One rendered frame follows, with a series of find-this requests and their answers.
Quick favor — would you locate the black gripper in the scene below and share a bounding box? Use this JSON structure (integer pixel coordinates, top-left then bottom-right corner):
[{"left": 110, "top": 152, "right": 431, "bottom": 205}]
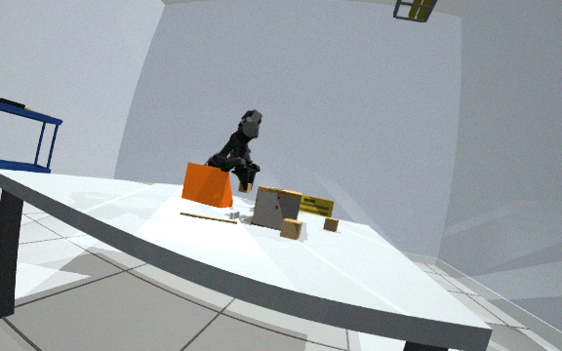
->
[{"left": 224, "top": 145, "right": 261, "bottom": 190}]

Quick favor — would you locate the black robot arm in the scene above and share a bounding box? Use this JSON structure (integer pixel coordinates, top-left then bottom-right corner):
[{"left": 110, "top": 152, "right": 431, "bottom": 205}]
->
[{"left": 204, "top": 110, "right": 262, "bottom": 173}]

